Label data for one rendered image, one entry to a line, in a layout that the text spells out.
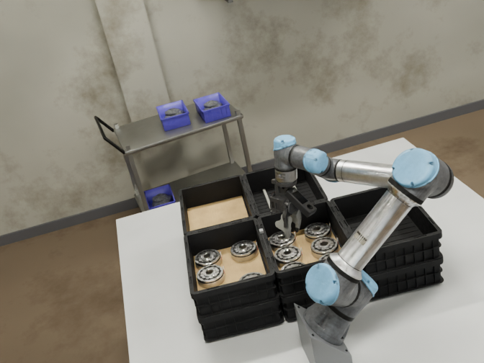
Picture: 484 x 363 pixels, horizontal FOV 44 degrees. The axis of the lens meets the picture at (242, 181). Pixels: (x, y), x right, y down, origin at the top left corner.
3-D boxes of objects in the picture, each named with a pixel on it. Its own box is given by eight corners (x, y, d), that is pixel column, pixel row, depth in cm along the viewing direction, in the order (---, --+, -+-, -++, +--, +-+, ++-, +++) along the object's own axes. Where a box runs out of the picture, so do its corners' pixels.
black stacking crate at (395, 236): (444, 260, 215) (443, 233, 209) (364, 280, 213) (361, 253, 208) (402, 207, 250) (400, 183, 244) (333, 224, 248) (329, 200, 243)
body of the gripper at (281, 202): (282, 204, 217) (280, 173, 212) (302, 209, 212) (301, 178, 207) (269, 212, 212) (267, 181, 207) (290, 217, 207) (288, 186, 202)
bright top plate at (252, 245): (257, 253, 233) (257, 251, 232) (232, 258, 232) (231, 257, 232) (253, 238, 241) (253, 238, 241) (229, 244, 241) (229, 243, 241)
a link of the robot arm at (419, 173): (344, 316, 183) (461, 173, 171) (317, 312, 172) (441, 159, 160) (320, 289, 191) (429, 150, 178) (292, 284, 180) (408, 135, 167)
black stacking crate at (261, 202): (331, 223, 249) (328, 199, 244) (261, 240, 248) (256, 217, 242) (308, 181, 284) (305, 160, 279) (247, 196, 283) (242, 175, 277)
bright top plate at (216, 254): (220, 262, 232) (220, 261, 231) (194, 267, 232) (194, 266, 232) (220, 248, 240) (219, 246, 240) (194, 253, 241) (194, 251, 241)
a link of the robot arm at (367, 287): (362, 320, 192) (389, 287, 189) (341, 317, 182) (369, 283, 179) (338, 294, 200) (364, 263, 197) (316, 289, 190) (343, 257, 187)
